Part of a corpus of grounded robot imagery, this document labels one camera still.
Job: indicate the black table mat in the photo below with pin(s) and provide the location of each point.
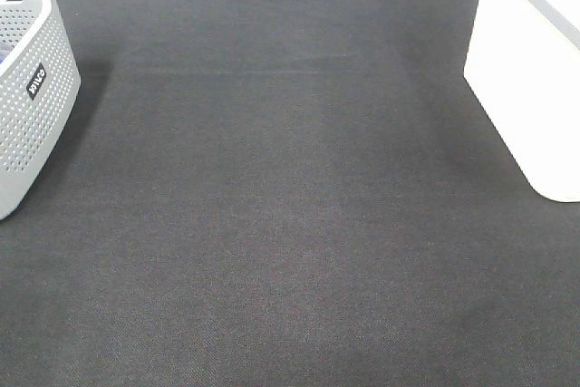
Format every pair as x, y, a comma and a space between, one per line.
284, 193

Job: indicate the white plastic bin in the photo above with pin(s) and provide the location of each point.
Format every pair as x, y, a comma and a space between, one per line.
523, 66

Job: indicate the grey perforated laundry basket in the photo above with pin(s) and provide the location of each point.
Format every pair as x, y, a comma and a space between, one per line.
39, 85

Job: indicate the blue cloth in basket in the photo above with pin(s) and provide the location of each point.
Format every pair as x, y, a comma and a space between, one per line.
4, 52

